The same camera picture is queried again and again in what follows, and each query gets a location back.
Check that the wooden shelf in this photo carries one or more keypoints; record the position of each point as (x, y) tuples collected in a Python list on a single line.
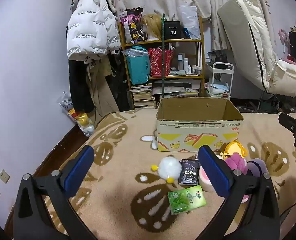
[(200, 62)]

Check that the beige brown printed blanket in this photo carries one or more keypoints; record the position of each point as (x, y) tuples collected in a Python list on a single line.
[(118, 180)]

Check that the black hanging garment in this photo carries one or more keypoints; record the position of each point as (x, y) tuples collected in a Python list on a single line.
[(78, 85)]

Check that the purple white plush toy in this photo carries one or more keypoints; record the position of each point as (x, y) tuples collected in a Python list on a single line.
[(257, 166)]

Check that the pink fan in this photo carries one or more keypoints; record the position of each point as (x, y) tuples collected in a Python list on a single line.
[(282, 35)]

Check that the black box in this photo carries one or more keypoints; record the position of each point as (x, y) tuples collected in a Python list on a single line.
[(173, 31)]

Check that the plastic bag of toys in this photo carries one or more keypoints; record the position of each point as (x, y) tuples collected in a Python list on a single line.
[(84, 122)]

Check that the beige hanging trousers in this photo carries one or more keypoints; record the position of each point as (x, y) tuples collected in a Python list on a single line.
[(100, 92)]

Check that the printed cardboard box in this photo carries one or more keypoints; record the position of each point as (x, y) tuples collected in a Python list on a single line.
[(195, 140)]

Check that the printed dark tote bag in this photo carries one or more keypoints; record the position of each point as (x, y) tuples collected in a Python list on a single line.
[(134, 27)]

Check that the stack of magazines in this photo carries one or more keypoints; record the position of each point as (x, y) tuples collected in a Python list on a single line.
[(173, 90)]

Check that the white trolley cart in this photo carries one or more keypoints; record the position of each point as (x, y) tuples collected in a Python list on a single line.
[(223, 66)]

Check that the group of cosmetic bottles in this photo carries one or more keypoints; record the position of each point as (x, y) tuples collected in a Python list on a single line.
[(180, 60)]

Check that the pink plush toy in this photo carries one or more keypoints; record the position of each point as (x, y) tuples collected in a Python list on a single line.
[(235, 162)]

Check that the red patterned bag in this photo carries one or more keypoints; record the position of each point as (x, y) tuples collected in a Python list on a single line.
[(160, 62)]

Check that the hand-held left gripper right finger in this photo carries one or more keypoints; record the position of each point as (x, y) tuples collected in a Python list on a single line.
[(213, 171)]

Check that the dark wooden bed frame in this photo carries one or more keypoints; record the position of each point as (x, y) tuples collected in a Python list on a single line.
[(65, 142)]

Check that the green tissue packet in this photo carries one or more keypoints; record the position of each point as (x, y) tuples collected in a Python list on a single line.
[(185, 198)]

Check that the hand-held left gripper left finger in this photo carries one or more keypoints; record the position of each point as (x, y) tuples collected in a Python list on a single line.
[(79, 171)]

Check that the white fluffy plush toy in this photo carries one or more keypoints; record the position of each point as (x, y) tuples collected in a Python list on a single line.
[(169, 167)]

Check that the white plastic bag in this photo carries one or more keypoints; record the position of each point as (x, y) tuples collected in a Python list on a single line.
[(190, 22)]

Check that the teal bag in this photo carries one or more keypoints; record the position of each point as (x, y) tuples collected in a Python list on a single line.
[(138, 67)]

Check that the blonde wig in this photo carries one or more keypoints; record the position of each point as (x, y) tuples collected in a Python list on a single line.
[(151, 25)]

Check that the green pole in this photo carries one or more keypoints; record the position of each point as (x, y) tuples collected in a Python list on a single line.
[(163, 55)]

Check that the pink swirl plush roll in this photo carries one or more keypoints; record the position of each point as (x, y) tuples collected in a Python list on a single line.
[(204, 180)]

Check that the black packet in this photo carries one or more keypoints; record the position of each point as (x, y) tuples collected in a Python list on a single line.
[(188, 173)]

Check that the cream padded lounge chair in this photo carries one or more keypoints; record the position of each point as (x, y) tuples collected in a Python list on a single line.
[(242, 30)]

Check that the stack of books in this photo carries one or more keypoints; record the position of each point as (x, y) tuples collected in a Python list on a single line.
[(141, 97)]

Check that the white puffer jacket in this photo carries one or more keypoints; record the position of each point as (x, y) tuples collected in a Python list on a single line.
[(88, 25)]

